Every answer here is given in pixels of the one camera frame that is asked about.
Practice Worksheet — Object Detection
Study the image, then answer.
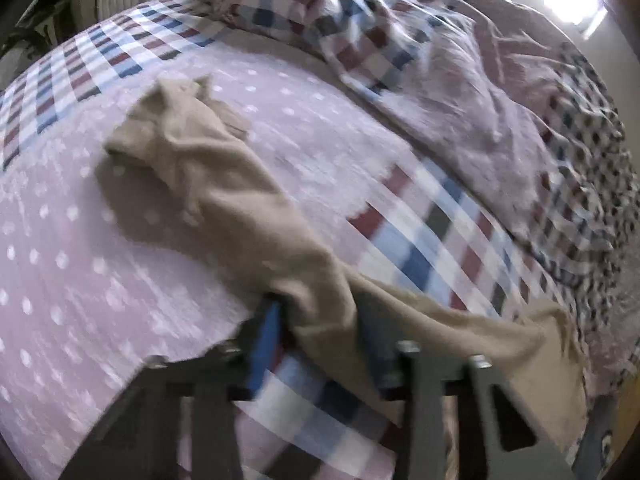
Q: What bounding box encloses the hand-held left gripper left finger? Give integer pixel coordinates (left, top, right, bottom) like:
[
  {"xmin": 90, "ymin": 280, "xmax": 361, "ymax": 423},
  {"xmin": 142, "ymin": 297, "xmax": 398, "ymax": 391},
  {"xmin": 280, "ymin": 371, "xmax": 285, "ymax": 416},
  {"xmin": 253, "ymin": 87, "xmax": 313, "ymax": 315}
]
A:
[{"xmin": 60, "ymin": 300, "xmax": 286, "ymax": 480}]

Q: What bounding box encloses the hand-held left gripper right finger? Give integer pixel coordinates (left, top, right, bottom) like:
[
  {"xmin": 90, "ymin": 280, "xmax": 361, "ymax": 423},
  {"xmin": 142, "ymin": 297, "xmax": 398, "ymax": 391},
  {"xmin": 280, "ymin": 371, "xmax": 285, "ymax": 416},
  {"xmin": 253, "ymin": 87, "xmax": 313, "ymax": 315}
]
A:
[{"xmin": 357, "ymin": 290, "xmax": 571, "ymax": 480}]

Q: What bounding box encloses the beige garment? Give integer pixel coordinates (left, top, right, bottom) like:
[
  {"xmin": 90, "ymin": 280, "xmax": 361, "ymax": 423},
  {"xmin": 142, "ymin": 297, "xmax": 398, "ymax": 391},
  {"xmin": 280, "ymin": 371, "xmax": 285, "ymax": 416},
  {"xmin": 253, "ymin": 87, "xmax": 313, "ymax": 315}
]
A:
[{"xmin": 102, "ymin": 75, "xmax": 588, "ymax": 453}]

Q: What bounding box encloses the crumpled checked duvet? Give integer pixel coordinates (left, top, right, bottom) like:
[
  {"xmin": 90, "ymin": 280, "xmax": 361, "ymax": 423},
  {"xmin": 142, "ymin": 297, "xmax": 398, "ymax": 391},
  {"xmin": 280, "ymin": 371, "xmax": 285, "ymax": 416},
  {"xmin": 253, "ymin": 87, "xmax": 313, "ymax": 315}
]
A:
[{"xmin": 207, "ymin": 0, "xmax": 636, "ymax": 396}]

